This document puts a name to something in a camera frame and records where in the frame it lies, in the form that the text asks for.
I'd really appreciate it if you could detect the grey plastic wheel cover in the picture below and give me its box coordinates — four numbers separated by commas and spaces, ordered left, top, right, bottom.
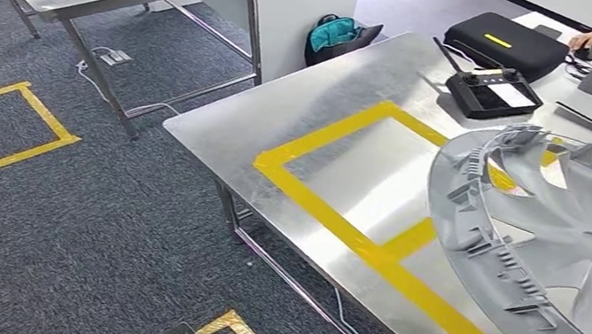
402, 111, 592, 334

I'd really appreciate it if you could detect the yellow workbench tape outline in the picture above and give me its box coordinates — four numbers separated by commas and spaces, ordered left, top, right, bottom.
226, 80, 592, 334

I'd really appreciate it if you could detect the steel workbench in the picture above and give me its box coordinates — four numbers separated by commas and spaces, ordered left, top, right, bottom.
129, 0, 592, 334

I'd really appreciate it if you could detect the black remote controller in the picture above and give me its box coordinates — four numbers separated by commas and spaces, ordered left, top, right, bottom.
421, 35, 552, 131

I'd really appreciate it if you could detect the black computer mouse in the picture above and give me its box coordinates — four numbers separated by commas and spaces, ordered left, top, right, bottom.
573, 42, 592, 63

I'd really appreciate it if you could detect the person's hand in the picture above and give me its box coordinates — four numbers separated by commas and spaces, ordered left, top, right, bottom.
567, 25, 592, 54

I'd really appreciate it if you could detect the black zip case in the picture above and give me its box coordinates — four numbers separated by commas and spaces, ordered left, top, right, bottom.
439, 6, 574, 89

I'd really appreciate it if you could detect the black phone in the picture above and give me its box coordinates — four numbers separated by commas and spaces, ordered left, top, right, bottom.
532, 23, 564, 42

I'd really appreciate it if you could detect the teal and black backpack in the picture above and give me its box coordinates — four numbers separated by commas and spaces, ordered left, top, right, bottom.
301, 10, 386, 78

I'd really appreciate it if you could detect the white desk partition panel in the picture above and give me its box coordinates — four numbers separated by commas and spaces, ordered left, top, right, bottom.
183, 0, 359, 97

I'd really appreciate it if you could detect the grey floor socket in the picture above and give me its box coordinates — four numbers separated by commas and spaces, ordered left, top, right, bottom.
98, 46, 136, 70

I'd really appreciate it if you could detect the white floor cable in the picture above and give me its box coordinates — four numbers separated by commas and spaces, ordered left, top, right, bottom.
40, 43, 409, 334

